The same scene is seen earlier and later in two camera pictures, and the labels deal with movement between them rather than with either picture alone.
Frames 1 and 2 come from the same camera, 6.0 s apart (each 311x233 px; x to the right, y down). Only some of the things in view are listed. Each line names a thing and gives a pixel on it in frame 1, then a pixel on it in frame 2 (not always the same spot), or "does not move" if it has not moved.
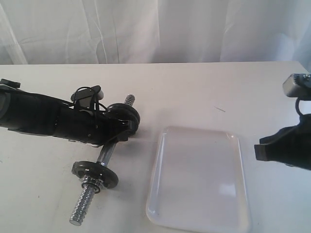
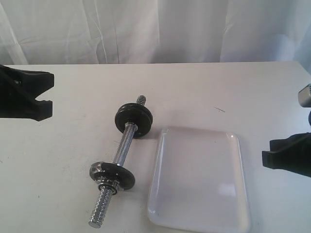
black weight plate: (120, 120) → (136, 113)
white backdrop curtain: (53, 32) does not move
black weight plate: (107, 178) → (103, 172)
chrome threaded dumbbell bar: (90, 184) → (106, 191)
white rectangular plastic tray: (198, 183) does not move
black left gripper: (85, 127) → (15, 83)
